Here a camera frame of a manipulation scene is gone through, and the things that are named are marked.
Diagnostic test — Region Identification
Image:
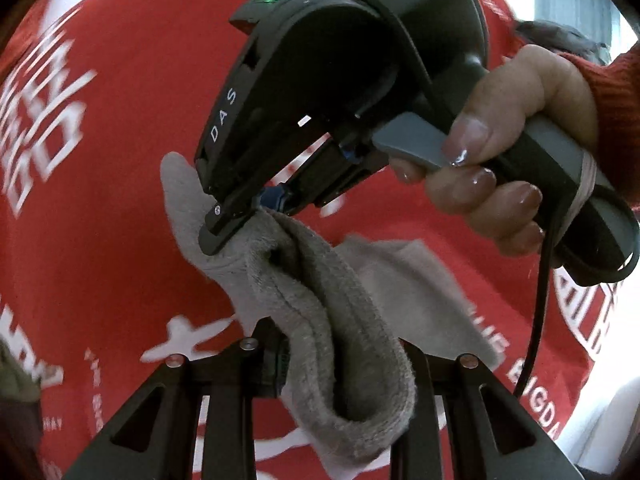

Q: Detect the right forearm red sleeve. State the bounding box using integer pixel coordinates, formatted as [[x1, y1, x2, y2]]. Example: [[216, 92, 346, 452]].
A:
[[563, 42, 640, 216]]

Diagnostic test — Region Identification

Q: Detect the grey knitted sock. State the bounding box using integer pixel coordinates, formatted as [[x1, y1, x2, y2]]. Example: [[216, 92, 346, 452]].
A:
[[160, 153, 500, 479]]

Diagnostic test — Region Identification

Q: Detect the olive crumpled garment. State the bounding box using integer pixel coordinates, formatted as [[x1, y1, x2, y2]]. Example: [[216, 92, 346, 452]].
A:
[[0, 342, 41, 404]]

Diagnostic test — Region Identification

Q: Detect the red printed bedspread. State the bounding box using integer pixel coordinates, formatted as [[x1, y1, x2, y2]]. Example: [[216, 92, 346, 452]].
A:
[[0, 0, 640, 480]]

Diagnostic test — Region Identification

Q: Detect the person right hand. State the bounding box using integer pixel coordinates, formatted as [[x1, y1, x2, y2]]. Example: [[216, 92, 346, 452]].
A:
[[390, 46, 598, 257]]

